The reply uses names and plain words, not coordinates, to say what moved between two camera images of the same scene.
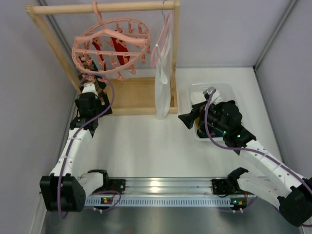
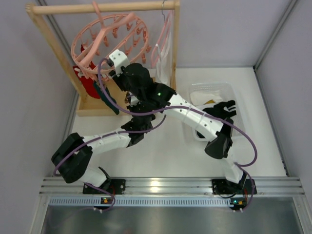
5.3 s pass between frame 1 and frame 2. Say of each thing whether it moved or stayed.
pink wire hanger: stayed
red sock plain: moved
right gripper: moved
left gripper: moved
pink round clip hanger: stayed
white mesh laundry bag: stayed
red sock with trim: moved
